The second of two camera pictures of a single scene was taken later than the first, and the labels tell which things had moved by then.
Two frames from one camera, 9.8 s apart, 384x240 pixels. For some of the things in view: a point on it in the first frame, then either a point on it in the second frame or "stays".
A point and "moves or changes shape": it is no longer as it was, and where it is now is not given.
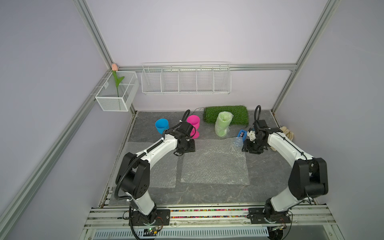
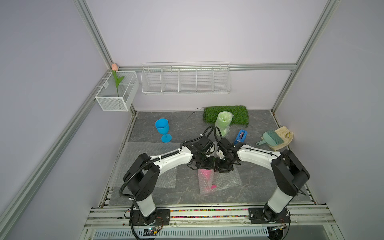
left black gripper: (191, 149) to (209, 165)
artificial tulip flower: (114, 69) stays
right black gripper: (246, 146) to (219, 168)
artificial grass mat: (240, 113) stays
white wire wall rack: (210, 77) stays
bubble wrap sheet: (215, 161) moves or changes shape
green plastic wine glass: (223, 123) stays
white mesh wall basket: (107, 96) stays
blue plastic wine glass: (161, 125) stays
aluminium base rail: (309, 222) stays
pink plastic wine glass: (194, 120) to (205, 180)
